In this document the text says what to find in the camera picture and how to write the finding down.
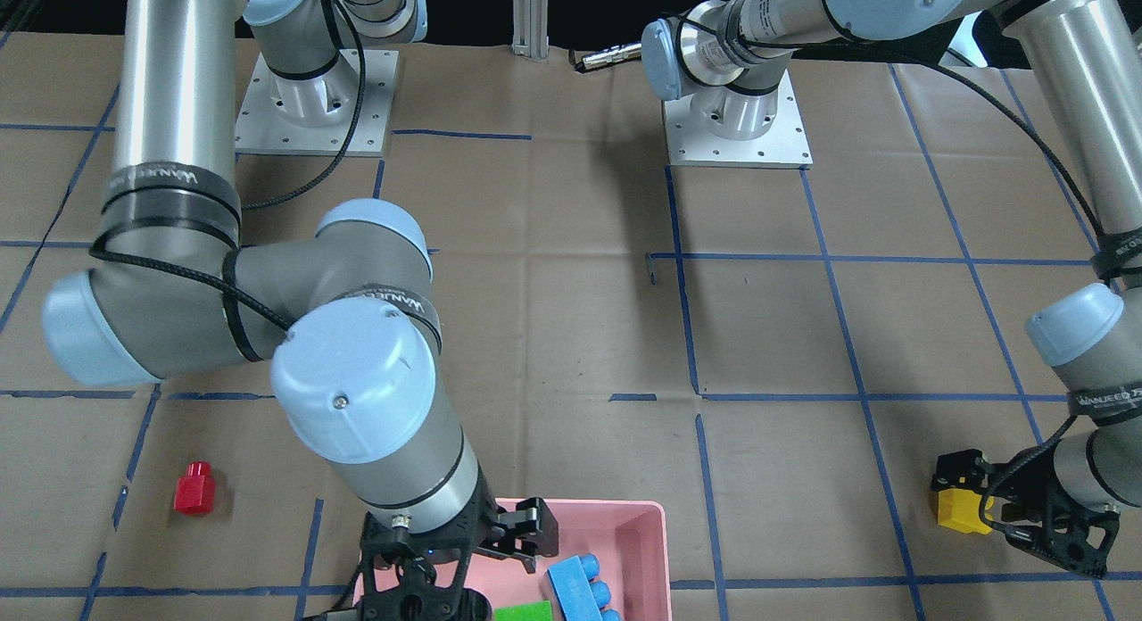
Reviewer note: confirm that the aluminium frame post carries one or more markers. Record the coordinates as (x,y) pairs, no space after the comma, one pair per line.
(529,31)

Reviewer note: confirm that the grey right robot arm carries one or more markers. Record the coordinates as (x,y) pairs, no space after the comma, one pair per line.
(345,318)

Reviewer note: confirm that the yellow toy block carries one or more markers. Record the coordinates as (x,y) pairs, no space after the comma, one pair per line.
(959,510)

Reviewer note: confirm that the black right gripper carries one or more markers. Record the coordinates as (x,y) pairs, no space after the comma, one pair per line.
(525,532)

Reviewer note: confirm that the red toy block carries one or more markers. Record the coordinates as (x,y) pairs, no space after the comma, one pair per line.
(195,490)

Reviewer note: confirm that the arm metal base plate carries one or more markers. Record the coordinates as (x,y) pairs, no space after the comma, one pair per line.
(717,127)
(348,108)

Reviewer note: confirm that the blue toy block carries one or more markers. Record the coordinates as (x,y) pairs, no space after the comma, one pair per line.
(577,590)

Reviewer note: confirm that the green toy block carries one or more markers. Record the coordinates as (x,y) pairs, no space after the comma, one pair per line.
(540,610)

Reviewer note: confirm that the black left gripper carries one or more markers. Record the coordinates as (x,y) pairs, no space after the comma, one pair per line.
(956,472)

